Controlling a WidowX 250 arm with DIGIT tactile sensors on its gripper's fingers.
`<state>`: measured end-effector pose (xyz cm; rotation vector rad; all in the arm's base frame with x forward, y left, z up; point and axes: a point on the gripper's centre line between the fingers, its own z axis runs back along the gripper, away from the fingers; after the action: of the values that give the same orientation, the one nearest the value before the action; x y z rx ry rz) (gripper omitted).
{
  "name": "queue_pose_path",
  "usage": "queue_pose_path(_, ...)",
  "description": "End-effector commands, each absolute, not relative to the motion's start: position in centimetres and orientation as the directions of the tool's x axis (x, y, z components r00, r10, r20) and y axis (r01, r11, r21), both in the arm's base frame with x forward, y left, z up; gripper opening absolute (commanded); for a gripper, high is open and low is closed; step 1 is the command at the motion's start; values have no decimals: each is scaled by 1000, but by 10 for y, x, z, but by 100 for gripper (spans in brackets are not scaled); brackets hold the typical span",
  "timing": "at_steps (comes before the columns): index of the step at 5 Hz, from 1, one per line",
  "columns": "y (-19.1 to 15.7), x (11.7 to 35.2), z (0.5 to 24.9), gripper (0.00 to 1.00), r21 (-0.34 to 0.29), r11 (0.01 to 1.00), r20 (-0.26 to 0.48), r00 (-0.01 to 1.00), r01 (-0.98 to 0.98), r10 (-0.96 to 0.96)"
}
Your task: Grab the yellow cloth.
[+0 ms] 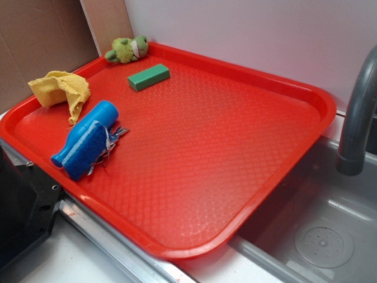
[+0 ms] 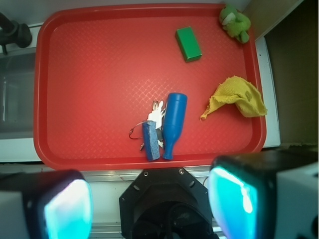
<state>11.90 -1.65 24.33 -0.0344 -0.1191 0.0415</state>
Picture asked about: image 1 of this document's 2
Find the metal rail strip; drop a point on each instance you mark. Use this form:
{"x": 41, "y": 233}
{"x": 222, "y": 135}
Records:
{"x": 82, "y": 248}

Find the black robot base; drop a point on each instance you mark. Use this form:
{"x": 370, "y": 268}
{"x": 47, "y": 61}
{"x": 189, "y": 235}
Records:
{"x": 29, "y": 202}

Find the green plush frog toy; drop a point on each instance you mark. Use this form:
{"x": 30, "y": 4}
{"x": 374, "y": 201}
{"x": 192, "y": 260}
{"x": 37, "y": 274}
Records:
{"x": 125, "y": 50}

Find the round sink drain cover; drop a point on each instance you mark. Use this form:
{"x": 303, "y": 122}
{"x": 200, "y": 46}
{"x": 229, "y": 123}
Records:
{"x": 324, "y": 247}

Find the yellow cloth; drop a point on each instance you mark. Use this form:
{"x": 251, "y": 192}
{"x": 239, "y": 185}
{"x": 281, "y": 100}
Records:
{"x": 60, "y": 86}

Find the grey plastic sink basin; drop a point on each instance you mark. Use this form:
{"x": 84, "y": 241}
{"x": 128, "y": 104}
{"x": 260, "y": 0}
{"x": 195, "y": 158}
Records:
{"x": 314, "y": 192}

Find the grey sink faucet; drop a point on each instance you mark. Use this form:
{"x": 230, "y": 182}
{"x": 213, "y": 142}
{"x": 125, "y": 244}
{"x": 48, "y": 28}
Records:
{"x": 358, "y": 135}

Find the green rectangular block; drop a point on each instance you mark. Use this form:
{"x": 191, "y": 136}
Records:
{"x": 148, "y": 77}

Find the red plastic tray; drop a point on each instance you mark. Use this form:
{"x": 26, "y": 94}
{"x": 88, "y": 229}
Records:
{"x": 205, "y": 148}

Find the blue plastic bottle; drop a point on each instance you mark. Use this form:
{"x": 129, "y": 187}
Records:
{"x": 104, "y": 114}

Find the brown cardboard panel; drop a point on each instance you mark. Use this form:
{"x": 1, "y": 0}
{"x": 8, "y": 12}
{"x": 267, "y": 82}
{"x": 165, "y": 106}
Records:
{"x": 42, "y": 36}

